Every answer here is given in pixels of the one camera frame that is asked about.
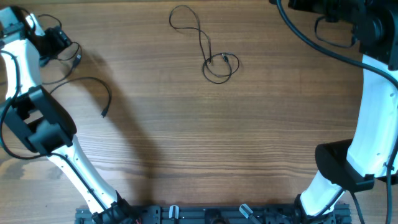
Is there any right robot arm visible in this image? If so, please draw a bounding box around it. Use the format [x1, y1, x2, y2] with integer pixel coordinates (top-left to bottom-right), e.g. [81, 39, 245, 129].
[288, 1, 397, 223]

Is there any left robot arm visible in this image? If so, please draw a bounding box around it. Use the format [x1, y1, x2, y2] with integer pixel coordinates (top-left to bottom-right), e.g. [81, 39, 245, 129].
[1, 6, 141, 223]

